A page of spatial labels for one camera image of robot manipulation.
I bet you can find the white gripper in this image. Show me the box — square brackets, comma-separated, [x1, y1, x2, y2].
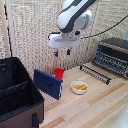
[47, 31, 82, 58]

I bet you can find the red plastic cup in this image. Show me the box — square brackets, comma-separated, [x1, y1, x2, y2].
[53, 67, 65, 81]

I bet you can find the black fabric storage bag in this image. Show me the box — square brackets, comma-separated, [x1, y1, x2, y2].
[0, 56, 46, 128]

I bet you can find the beige woven folding screen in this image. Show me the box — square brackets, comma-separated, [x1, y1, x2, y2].
[0, 0, 128, 80]

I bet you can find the white bowl with yellow food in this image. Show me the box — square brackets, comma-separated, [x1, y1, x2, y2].
[70, 80, 90, 95]

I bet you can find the black toaster oven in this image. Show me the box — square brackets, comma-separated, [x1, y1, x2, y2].
[92, 37, 128, 80]

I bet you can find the black wire oven rack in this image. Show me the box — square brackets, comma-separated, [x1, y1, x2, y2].
[79, 64, 112, 86]

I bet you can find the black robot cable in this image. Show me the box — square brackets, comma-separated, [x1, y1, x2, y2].
[80, 14, 128, 40]

